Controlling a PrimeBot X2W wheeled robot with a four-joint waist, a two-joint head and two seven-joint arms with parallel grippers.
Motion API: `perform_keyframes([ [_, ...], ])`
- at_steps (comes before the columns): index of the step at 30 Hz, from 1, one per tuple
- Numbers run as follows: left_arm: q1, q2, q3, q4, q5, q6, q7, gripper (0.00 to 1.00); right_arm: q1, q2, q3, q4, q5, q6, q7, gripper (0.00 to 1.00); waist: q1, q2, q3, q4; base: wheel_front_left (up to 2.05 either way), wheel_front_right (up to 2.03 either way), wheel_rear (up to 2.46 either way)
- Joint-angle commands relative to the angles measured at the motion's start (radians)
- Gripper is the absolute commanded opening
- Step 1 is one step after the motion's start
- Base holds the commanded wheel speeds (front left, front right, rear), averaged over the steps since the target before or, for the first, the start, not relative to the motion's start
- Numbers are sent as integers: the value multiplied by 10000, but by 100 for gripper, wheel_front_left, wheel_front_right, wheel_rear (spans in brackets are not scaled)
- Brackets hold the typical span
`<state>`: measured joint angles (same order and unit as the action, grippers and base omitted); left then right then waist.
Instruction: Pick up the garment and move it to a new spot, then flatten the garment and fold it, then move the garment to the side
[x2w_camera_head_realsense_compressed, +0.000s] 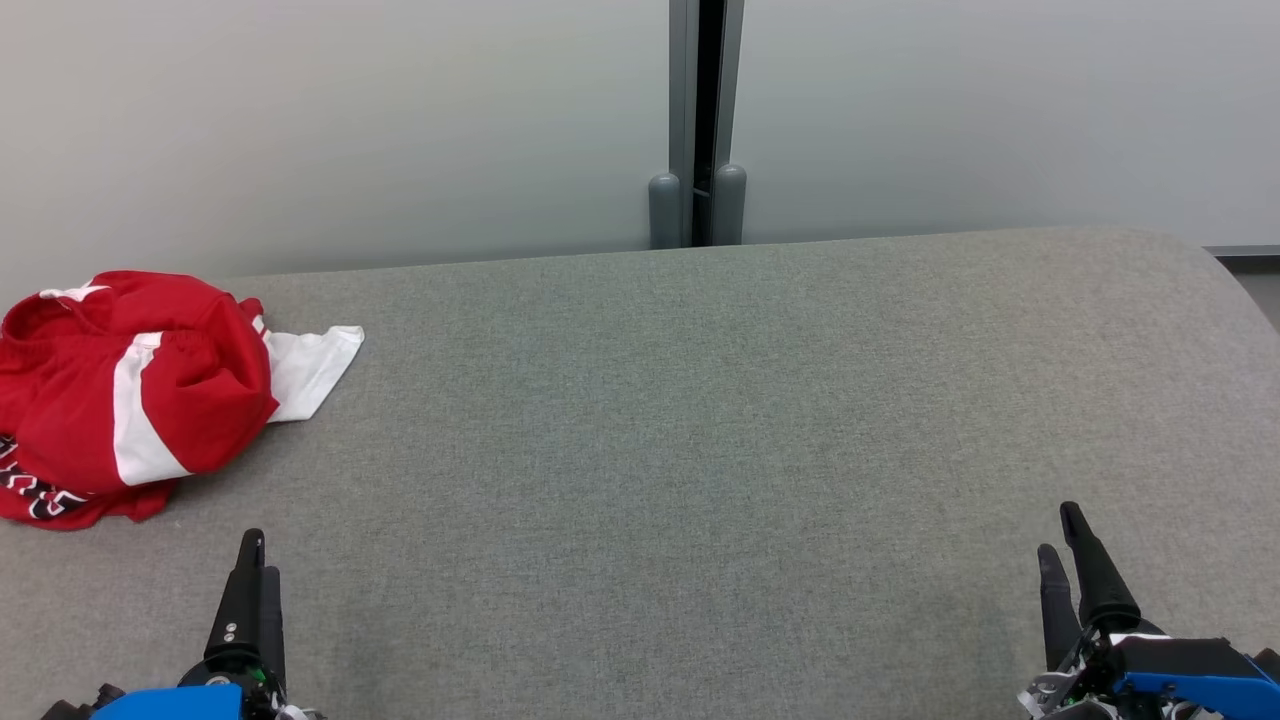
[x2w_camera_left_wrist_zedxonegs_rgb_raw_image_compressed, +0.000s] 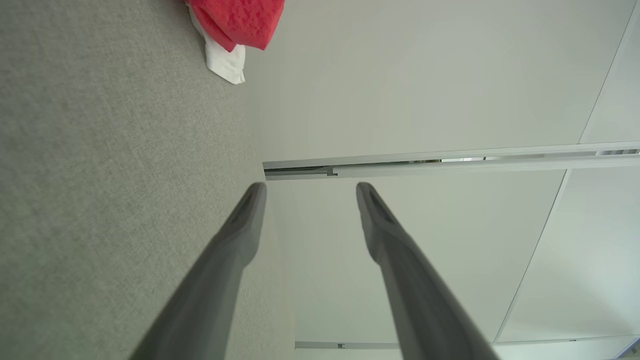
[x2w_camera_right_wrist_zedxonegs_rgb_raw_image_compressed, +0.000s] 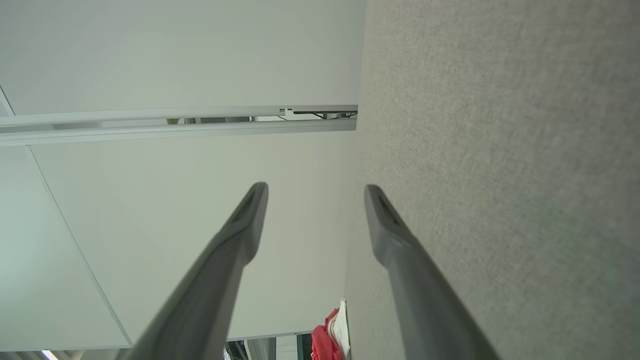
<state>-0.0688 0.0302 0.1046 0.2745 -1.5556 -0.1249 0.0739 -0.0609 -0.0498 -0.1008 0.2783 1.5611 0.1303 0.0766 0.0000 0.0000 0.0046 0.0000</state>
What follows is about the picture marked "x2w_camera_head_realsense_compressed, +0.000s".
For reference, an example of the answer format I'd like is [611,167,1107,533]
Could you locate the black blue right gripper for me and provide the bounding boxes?
[1019,501,1280,720]

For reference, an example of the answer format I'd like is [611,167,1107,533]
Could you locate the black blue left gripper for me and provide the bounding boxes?
[90,529,322,720]

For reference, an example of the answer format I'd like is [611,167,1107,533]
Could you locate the red shorts with white stripes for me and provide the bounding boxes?
[0,270,282,496]

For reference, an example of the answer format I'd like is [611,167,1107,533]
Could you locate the red white lettered jersey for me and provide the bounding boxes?
[0,324,367,532]

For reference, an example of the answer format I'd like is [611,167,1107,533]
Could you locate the grey cylindrical post cap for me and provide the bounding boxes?
[648,173,683,250]
[713,163,749,247]

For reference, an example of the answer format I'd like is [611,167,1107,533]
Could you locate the grey partition post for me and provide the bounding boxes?
[668,0,746,248]

